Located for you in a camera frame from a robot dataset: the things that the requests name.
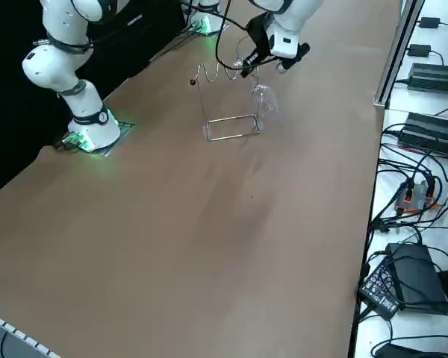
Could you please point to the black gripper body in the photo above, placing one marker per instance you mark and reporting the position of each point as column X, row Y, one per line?
column 259, row 33

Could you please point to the clear glass goblet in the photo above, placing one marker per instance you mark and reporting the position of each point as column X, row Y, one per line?
column 263, row 100

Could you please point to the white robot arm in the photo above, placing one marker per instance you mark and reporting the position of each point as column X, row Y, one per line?
column 59, row 22
column 298, row 15

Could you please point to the clear tape piece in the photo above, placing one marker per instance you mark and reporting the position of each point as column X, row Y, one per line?
column 205, row 130

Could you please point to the small black power adapter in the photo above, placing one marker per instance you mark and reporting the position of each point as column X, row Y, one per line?
column 420, row 50
column 429, row 21

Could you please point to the large black power supply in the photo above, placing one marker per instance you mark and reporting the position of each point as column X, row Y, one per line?
column 437, row 78
column 433, row 134

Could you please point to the orange grey hub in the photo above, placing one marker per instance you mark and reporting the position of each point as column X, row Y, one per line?
column 414, row 199

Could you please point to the black labelled power adapter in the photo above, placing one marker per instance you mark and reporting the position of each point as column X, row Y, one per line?
column 377, row 287

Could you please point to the black box device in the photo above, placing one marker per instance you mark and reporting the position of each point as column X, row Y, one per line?
column 418, row 276

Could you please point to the grey profile with white caps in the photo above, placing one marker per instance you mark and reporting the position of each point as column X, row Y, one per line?
column 0, row 335

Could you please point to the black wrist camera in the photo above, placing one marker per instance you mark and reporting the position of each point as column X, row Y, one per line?
column 296, row 59

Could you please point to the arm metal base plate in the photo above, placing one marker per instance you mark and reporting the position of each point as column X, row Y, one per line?
column 209, row 31
column 123, row 128

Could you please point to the aluminium post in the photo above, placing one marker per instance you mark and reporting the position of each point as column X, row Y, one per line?
column 399, row 56

